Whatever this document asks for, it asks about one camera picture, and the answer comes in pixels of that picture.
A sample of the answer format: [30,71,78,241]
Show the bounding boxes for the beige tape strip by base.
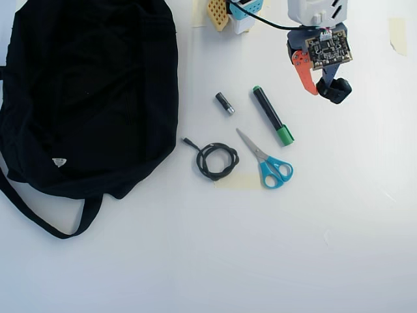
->
[192,0,210,29]

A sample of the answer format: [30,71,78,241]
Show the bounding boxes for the bare camera circuit board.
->
[304,31,354,72]

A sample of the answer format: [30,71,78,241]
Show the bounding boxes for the black fabric bag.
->
[0,0,180,241]

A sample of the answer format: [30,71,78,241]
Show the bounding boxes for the navy gripper body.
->
[286,22,349,63]

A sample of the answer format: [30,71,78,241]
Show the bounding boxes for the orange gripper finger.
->
[291,50,320,97]

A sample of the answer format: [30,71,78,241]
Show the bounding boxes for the short beige masking tape strip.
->
[388,17,409,57]

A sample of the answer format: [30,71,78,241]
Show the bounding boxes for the navy gripper finger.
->
[320,63,342,89]

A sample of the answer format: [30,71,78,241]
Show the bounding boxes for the black bike light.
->
[316,77,354,106]

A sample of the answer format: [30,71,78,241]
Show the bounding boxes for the blue handled scissors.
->
[235,127,295,190]

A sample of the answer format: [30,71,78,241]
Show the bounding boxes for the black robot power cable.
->
[227,0,308,31]

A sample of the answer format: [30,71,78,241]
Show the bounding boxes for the black coiled usb cable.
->
[181,136,242,183]

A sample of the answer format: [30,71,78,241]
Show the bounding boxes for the black marker green cap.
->
[251,85,296,147]

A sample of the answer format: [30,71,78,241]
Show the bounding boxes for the yellow perforated plastic part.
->
[207,0,231,33]

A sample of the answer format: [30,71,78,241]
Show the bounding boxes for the long beige masking tape strip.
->
[212,173,265,190]

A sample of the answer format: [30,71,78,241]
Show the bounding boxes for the black AA battery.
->
[214,91,237,117]

